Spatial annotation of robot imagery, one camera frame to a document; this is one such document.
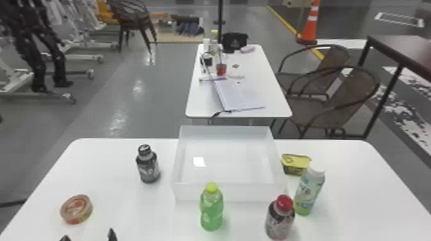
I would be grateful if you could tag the dark wicker chair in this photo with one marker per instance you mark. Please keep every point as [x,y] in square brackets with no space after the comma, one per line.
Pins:
[131,15]

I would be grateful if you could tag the red cup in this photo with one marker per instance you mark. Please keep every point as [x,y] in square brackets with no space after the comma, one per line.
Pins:
[221,69]

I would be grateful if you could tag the brown chair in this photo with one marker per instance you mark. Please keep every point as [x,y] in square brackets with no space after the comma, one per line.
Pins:
[350,91]
[336,57]

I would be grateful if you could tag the black bag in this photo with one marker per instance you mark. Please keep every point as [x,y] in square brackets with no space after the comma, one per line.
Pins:
[234,42]

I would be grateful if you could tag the pink pouch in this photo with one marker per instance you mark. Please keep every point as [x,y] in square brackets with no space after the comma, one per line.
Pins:
[247,49]

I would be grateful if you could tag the red can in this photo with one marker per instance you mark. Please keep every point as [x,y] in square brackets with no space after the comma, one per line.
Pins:
[76,209]

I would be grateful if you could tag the white side table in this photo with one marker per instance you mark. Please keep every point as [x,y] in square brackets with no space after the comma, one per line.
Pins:
[256,67]

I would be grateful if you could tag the orange cone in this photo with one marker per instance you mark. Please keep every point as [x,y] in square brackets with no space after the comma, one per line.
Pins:
[310,25]

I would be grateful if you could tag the white and green bottle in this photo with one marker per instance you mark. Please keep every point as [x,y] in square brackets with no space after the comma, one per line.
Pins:
[308,191]

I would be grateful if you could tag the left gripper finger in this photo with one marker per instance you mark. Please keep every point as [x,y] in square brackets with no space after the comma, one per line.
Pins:
[112,236]
[64,238]

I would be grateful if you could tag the dark side table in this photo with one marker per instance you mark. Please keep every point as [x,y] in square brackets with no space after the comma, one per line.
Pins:
[404,50]

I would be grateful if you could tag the dark bottle with red cap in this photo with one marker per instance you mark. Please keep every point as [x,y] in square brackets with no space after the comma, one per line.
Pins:
[278,220]

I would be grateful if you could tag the yellow can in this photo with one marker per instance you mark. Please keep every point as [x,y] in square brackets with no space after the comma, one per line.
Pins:
[295,163]

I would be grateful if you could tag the black bottle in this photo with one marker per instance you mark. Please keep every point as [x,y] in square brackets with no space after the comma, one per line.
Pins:
[148,168]

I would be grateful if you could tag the clear box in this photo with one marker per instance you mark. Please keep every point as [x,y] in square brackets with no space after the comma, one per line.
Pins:
[188,188]

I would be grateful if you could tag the white notebook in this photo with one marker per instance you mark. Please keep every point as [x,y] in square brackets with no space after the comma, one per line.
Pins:
[237,96]

